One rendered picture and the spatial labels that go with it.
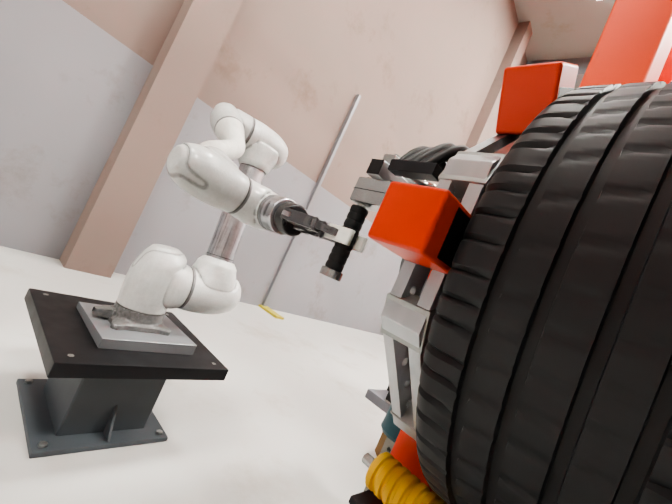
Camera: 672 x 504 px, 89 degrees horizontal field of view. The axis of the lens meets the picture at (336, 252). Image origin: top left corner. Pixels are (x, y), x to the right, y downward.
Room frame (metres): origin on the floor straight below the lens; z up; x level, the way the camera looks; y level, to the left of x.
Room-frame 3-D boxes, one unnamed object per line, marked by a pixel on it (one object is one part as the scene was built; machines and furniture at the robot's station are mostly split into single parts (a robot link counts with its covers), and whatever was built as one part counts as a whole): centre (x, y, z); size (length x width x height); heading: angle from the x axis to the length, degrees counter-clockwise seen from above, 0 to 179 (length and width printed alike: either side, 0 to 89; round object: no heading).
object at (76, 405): (1.17, 0.52, 0.15); 0.50 x 0.50 x 0.30; 49
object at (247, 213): (0.89, 0.24, 0.83); 0.16 x 0.13 x 0.11; 46
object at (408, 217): (0.39, -0.08, 0.85); 0.09 x 0.08 x 0.07; 136
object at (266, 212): (0.82, 0.16, 0.83); 0.09 x 0.06 x 0.09; 136
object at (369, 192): (0.64, -0.03, 0.93); 0.09 x 0.05 x 0.05; 46
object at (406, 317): (0.61, -0.30, 0.85); 0.54 x 0.07 x 0.54; 136
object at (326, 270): (0.66, -0.01, 0.83); 0.04 x 0.04 x 0.16
